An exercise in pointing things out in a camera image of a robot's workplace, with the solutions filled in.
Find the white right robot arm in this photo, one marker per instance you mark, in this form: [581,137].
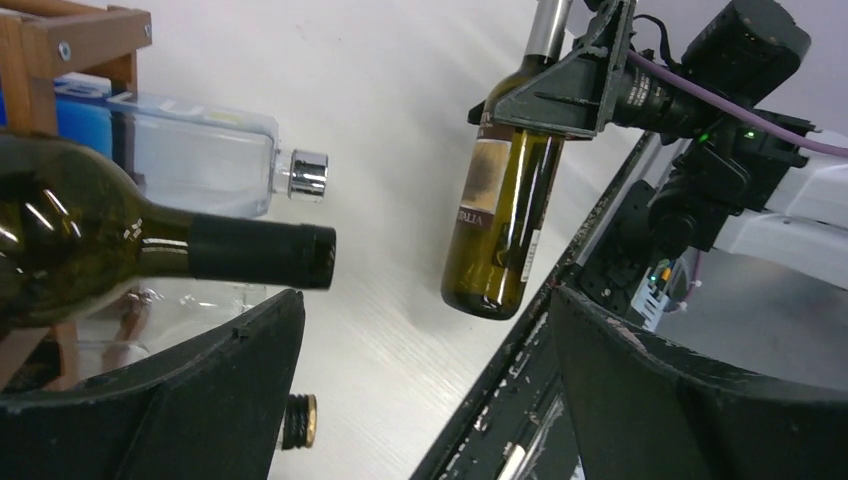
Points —
[803,227]

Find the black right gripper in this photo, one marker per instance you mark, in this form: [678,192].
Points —
[732,164]

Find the green wine bottle black cap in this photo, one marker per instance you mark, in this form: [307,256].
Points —
[76,234]

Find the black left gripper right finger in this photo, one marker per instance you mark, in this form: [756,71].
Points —
[644,407]

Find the green wine bottle grey cap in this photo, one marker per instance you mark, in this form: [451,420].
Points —
[506,192]

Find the brown wooden wine rack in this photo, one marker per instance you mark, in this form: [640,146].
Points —
[40,41]

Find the blue square vodka bottle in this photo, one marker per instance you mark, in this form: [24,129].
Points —
[190,155]

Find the tall clear glass bottle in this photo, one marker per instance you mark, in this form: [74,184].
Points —
[156,315]

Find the clear liquor bottle black cap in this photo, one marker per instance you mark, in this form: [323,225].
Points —
[299,423]

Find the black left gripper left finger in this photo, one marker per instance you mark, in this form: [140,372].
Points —
[210,407]

